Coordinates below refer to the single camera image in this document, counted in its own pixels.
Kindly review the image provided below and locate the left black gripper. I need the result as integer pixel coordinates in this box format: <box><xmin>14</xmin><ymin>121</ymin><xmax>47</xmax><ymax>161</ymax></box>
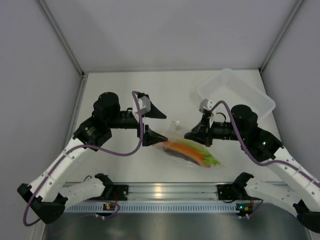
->
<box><xmin>106</xmin><ymin>100</ymin><xmax>168</xmax><ymax>146</ymax></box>

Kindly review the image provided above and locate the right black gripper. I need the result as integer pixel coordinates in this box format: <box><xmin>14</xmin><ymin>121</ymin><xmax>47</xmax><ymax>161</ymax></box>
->
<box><xmin>184</xmin><ymin>114</ymin><xmax>246</xmax><ymax>148</ymax></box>

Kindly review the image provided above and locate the clear zip top bag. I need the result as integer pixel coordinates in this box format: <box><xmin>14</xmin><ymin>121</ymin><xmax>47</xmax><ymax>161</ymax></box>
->
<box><xmin>153</xmin><ymin>120</ymin><xmax>221</xmax><ymax>169</ymax></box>

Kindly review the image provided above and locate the orange purple fake fruit slice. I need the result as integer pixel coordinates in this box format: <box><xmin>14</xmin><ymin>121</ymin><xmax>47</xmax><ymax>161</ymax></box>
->
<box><xmin>159</xmin><ymin>141</ymin><xmax>204</xmax><ymax>168</ymax></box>

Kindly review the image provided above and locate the green fake celery stalk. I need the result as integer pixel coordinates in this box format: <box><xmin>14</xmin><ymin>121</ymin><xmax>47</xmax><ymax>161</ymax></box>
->
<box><xmin>177</xmin><ymin>139</ymin><xmax>220</xmax><ymax>168</ymax></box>

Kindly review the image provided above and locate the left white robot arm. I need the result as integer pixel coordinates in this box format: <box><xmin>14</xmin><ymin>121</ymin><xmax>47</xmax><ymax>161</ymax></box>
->
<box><xmin>17</xmin><ymin>91</ymin><xmax>167</xmax><ymax>227</ymax></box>

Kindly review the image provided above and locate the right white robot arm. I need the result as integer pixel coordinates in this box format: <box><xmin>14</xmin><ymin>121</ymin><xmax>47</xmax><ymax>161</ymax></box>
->
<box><xmin>184</xmin><ymin>99</ymin><xmax>320</xmax><ymax>233</ymax></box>

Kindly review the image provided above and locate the translucent plastic bin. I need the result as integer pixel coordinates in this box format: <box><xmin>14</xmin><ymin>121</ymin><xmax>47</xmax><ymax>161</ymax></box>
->
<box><xmin>195</xmin><ymin>68</ymin><xmax>276</xmax><ymax>132</ymax></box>

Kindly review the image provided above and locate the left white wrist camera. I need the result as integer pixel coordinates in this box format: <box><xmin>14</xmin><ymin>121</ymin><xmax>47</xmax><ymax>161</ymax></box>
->
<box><xmin>131</xmin><ymin>91</ymin><xmax>152</xmax><ymax>123</ymax></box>

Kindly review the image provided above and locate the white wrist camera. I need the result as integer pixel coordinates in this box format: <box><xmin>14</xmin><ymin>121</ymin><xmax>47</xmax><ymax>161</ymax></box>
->
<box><xmin>131</xmin><ymin>91</ymin><xmax>152</xmax><ymax>123</ymax></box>
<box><xmin>199</xmin><ymin>98</ymin><xmax>216</xmax><ymax>127</ymax></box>

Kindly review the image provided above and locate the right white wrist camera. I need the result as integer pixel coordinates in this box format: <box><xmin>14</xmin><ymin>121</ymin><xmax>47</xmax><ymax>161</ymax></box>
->
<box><xmin>199</xmin><ymin>98</ymin><xmax>216</xmax><ymax>127</ymax></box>

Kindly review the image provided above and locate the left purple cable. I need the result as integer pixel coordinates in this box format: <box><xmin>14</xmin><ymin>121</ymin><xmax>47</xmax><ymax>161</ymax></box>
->
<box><xmin>22</xmin><ymin>90</ymin><xmax>148</xmax><ymax>227</ymax></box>

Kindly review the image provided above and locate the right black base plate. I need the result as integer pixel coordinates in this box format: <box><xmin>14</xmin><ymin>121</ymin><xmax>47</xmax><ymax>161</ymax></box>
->
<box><xmin>216</xmin><ymin>184</ymin><xmax>238</xmax><ymax>201</ymax></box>

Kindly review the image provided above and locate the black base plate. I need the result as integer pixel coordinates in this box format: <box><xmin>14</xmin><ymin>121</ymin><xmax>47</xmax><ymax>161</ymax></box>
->
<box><xmin>216</xmin><ymin>184</ymin><xmax>238</xmax><ymax>201</ymax></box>
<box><xmin>107</xmin><ymin>184</ymin><xmax>129</xmax><ymax>201</ymax></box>

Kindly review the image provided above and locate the aluminium mounting rail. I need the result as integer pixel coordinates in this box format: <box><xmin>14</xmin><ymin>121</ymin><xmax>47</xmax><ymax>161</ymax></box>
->
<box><xmin>59</xmin><ymin>181</ymin><xmax>288</xmax><ymax>201</ymax></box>

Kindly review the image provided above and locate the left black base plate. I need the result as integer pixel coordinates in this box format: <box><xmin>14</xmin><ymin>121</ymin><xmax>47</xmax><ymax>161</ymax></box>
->
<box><xmin>107</xmin><ymin>184</ymin><xmax>129</xmax><ymax>201</ymax></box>

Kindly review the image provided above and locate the white slotted cable duct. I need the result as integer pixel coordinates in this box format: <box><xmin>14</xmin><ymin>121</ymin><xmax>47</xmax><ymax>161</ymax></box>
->
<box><xmin>65</xmin><ymin>202</ymin><xmax>250</xmax><ymax>214</ymax></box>

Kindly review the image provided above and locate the left aluminium frame post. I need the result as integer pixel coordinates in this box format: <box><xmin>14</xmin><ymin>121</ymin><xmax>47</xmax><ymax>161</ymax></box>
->
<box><xmin>37</xmin><ymin>0</ymin><xmax>85</xmax><ymax>76</ymax></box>

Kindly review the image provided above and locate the aluminium frame post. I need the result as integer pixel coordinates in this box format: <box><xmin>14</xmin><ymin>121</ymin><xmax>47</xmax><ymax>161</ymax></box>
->
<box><xmin>37</xmin><ymin>0</ymin><xmax>85</xmax><ymax>76</ymax></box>
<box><xmin>258</xmin><ymin>0</ymin><xmax>306</xmax><ymax>73</ymax></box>

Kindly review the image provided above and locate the right aluminium frame post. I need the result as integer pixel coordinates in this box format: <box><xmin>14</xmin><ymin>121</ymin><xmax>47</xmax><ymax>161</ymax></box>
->
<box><xmin>258</xmin><ymin>0</ymin><xmax>306</xmax><ymax>73</ymax></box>

